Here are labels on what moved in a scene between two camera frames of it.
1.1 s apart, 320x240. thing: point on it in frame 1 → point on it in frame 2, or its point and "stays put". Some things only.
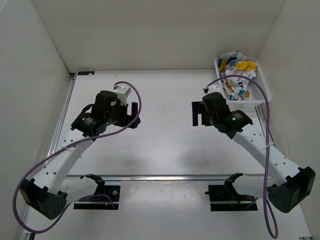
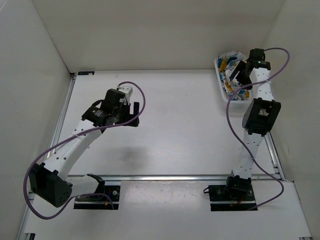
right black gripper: x=198 y=108 → x=239 y=77
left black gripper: x=134 y=113 stays put
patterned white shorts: x=233 y=63 stays put
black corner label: x=86 y=73 stays put
